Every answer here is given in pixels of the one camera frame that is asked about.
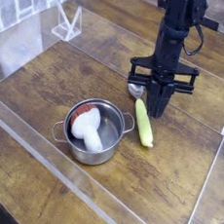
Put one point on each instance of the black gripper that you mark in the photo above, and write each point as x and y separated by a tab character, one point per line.
165	78

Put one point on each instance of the small steel pot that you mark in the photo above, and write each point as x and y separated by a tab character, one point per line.
113	125

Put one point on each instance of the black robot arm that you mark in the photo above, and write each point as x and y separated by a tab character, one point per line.
180	16

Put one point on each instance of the plush mushroom toy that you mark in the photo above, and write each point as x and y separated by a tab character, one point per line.
84	125

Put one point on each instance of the clear acrylic triangle bracket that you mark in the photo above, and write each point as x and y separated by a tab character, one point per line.
65	29

